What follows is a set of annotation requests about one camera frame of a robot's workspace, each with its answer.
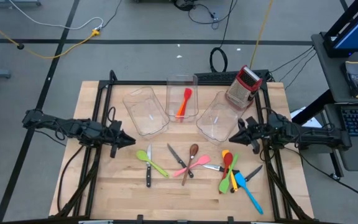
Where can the black keyboard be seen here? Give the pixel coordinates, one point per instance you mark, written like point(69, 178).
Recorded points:
point(216, 77)

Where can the yellow silicone spatula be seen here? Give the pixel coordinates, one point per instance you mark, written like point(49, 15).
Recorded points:
point(225, 152)

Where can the blue silicone spatula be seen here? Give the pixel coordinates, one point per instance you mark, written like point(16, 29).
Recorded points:
point(240, 180)

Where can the black equipment cart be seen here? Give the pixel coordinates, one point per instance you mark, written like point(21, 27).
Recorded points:
point(331, 81)

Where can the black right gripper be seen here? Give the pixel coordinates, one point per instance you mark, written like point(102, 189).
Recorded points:
point(252, 135)

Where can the orange silicone spoon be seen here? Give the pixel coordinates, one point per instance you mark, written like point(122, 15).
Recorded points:
point(180, 110)

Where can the red silicone spatula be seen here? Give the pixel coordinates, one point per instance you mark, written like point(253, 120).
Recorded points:
point(187, 93)

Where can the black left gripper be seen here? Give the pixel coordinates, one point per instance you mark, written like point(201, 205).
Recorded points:
point(113, 137)

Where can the black floor cap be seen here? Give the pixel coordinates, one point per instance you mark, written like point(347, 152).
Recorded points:
point(20, 46)

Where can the red silicone spoon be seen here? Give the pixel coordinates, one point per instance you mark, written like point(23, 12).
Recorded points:
point(228, 159)

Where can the red metal box grater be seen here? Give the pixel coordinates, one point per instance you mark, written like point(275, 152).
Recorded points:
point(241, 90)

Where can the brown wooden spoon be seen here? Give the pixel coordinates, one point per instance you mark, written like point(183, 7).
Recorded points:
point(194, 149)

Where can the white paper sheet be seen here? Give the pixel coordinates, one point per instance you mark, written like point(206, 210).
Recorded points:
point(297, 112)

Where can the light green silicone spoon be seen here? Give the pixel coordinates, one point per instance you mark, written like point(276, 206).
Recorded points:
point(142, 155)

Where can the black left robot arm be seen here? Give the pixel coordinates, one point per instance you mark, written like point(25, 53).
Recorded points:
point(73, 127)

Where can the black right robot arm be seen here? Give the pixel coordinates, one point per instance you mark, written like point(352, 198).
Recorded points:
point(306, 135)

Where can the black metal table frame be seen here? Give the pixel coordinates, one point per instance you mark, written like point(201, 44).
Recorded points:
point(135, 82)

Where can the grey work gloves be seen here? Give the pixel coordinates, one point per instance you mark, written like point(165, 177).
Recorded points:
point(354, 77)

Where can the clear plastic bin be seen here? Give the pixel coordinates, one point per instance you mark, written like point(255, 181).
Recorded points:
point(172, 93)
point(219, 121)
point(145, 115)

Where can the pink silicone spatula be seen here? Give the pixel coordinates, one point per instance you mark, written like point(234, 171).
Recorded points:
point(204, 160)

